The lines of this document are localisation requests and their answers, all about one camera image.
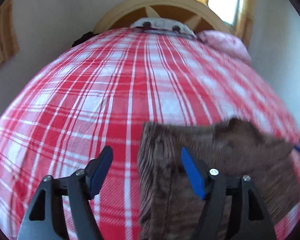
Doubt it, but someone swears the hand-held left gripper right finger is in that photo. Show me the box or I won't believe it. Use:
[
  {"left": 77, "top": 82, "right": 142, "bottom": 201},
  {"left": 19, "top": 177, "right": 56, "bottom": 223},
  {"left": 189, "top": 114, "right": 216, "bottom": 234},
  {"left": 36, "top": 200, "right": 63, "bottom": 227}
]
[{"left": 180, "top": 146, "right": 277, "bottom": 240}]

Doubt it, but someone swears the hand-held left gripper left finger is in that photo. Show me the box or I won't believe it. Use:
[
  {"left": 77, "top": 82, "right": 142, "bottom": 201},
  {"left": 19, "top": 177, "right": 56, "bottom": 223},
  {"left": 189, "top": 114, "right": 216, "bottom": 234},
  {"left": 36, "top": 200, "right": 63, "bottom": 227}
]
[{"left": 16, "top": 145, "right": 114, "bottom": 240}]

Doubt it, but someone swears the brown knit sun-pattern sweater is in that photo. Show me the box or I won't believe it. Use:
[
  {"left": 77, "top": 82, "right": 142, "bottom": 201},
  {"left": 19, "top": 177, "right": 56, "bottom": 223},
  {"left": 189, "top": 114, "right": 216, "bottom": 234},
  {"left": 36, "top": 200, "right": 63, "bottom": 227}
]
[{"left": 137, "top": 117, "right": 300, "bottom": 240}]

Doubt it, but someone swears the red plaid bed sheet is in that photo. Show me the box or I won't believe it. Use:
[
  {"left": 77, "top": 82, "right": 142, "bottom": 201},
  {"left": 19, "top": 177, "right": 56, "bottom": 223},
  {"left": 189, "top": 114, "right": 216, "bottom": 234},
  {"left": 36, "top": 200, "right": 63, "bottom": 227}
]
[{"left": 0, "top": 26, "right": 300, "bottom": 240}]

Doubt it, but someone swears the pink pillow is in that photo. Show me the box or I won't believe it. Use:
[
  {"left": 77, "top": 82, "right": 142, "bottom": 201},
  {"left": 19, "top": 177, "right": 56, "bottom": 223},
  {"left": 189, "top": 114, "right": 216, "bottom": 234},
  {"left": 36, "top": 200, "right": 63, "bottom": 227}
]
[{"left": 196, "top": 30, "right": 252, "bottom": 65}]

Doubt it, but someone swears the dark cloth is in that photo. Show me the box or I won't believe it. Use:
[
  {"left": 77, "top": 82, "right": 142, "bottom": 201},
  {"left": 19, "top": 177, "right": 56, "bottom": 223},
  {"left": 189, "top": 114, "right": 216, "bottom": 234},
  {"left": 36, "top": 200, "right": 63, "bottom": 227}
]
[{"left": 71, "top": 31, "right": 94, "bottom": 47}]

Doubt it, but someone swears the white patterned pillow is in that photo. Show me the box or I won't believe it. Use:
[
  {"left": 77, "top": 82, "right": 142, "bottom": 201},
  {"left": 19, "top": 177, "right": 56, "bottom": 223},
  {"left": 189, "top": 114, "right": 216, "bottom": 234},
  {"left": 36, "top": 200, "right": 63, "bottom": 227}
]
[{"left": 129, "top": 17, "right": 197, "bottom": 39}]

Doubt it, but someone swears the cream and brown wooden headboard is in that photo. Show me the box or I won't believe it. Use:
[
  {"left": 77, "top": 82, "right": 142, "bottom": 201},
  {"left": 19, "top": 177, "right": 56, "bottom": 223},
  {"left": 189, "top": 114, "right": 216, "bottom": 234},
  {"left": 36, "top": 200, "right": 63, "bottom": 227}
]
[{"left": 92, "top": 0, "right": 237, "bottom": 37}]

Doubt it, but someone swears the sliding glass window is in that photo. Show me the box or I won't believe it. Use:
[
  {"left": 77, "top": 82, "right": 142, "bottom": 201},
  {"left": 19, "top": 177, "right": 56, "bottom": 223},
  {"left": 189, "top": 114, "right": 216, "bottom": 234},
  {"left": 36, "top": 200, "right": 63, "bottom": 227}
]
[{"left": 207, "top": 0, "right": 242, "bottom": 27}]

